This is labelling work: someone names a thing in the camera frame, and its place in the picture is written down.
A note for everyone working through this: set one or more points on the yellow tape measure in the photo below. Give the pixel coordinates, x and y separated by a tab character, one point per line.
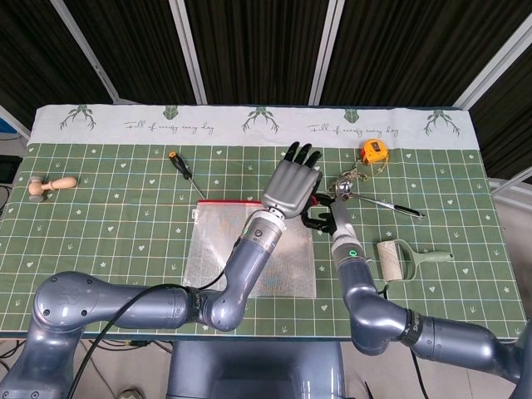
374	150

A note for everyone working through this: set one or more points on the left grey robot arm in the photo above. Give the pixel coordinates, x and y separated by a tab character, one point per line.
124	307

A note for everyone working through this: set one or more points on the small wooden mallet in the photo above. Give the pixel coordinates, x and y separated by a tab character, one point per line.
62	183

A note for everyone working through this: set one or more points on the white frame post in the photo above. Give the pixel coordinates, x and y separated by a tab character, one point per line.
189	58
494	62
87	54
328	54

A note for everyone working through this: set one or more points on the black orange screwdriver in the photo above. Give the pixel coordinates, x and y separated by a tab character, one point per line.
179	164

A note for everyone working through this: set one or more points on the grey robot torso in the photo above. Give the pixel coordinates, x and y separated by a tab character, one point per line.
257	370

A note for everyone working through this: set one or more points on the clear zip pouch red zipper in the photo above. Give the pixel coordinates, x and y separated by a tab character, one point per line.
208	257

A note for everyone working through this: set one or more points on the dark pleated curtain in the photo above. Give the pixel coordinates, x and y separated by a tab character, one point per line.
257	41

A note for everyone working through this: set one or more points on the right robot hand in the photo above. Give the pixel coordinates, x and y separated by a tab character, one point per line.
343	220

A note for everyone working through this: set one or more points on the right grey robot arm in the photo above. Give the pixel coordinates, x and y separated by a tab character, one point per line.
374	307

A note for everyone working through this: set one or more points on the green grid tablecloth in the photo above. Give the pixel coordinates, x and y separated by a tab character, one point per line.
124	232

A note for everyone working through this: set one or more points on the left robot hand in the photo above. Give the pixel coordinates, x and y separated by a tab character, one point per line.
291	187

